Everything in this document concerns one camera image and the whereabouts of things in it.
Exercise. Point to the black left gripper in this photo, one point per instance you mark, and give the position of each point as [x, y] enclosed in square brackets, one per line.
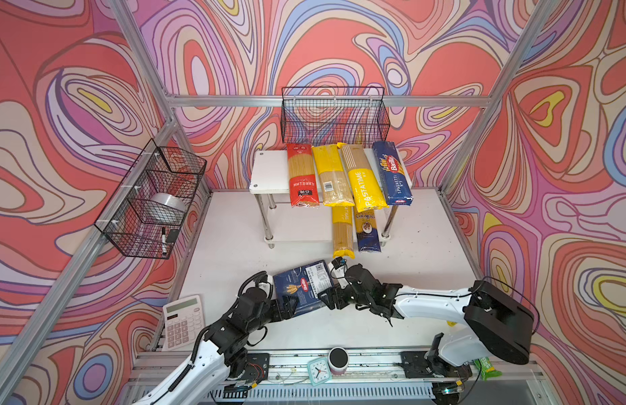
[288, 312]

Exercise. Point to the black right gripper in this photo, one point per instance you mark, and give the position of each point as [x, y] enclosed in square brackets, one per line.
[331, 293]

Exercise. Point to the dark blue Barilla pasta box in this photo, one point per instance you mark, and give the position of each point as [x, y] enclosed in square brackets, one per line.
[305, 282]

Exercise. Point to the clear blue spaghetti pack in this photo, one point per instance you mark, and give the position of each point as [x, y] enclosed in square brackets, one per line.
[366, 231]

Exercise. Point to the yellow Pastatime spaghetti pack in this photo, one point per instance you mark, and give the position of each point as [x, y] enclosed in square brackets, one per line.
[343, 230]
[366, 191]

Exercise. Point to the red spaghetti pack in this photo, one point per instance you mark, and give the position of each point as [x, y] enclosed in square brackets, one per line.
[302, 176]

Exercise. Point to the blue Barilla spaghetti pack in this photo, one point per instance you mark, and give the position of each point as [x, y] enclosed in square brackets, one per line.
[393, 179]

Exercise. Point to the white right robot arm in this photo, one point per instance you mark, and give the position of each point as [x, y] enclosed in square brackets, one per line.
[488, 321]

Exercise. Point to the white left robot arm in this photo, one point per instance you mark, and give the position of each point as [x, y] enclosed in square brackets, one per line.
[219, 351]

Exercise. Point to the black round speaker can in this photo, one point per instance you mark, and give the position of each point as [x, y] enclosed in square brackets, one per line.
[338, 360]

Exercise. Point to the teal alarm clock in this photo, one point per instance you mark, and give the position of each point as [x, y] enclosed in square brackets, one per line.
[319, 371]

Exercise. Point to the white calculator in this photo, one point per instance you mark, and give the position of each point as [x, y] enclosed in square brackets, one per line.
[183, 320]

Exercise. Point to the black marker pen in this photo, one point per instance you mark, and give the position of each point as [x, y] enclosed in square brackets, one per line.
[163, 242]

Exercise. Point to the white two-tier shelf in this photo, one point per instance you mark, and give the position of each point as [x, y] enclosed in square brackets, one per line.
[283, 223]

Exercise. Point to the silver tape roll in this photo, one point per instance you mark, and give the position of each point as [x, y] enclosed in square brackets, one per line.
[169, 201]

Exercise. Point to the green snack packet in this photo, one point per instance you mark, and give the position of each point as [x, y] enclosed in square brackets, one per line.
[486, 370]

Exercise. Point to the black wire basket left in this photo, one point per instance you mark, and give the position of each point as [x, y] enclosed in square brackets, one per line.
[131, 221]

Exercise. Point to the black wire basket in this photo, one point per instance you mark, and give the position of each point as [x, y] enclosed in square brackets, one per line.
[131, 221]
[325, 114]

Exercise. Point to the black wire basket rear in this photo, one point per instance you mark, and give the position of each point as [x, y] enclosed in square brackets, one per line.
[325, 114]

